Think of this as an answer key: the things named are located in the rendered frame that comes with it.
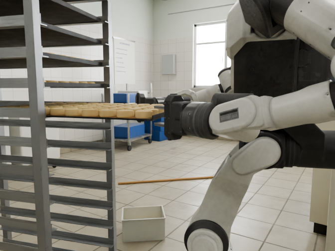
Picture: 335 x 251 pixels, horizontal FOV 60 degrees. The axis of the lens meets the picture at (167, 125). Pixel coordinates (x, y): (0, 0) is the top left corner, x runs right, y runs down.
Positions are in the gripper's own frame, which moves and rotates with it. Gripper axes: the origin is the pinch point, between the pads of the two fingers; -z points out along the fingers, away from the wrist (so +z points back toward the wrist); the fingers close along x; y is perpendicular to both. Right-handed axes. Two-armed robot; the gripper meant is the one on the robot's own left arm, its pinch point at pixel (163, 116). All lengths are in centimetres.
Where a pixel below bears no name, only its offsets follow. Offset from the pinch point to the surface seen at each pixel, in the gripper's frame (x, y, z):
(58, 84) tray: 8.7, 14.4, -34.8
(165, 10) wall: 174, -396, -415
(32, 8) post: 29.3, 24.5, -26.4
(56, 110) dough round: 1.0, 18.2, -28.4
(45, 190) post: -23.0, 23.4, -26.8
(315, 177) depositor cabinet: -54, -156, -10
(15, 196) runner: -27, 28, -39
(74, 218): -54, -4, -66
